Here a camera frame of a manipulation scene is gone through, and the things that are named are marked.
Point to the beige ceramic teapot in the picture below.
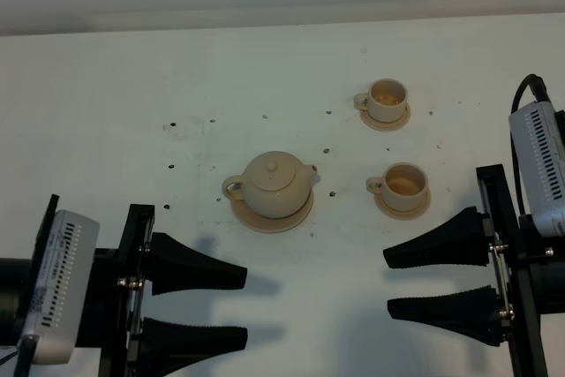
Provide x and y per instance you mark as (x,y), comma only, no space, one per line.
(274,185)

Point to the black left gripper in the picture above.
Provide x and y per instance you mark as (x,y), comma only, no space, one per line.
(115,290)

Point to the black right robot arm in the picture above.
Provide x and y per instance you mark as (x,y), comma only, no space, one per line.
(529,271)

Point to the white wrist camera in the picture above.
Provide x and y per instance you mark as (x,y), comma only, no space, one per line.
(540,154)
(60,288)

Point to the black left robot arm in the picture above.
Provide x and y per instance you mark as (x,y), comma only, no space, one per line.
(17,284)

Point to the far beige cup saucer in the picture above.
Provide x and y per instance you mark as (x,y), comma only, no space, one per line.
(386,126)

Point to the beige cup saucer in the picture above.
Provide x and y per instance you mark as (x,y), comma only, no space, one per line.
(403,215)
(386,126)

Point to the beige teacup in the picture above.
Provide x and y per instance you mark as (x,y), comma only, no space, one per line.
(385,100)
(402,186)

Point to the far beige teacup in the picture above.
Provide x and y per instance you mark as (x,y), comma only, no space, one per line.
(385,100)

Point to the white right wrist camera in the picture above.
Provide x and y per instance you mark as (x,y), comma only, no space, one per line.
(540,154)

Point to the near beige cup saucer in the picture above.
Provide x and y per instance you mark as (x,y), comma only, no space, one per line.
(403,215)

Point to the large beige teapot saucer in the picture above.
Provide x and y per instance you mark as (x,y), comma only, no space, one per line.
(262,224)

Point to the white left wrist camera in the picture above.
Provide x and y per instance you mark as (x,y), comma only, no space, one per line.
(60,288)

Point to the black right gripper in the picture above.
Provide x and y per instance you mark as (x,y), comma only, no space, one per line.
(534,266)

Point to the near beige teacup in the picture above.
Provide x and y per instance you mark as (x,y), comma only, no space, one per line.
(402,186)

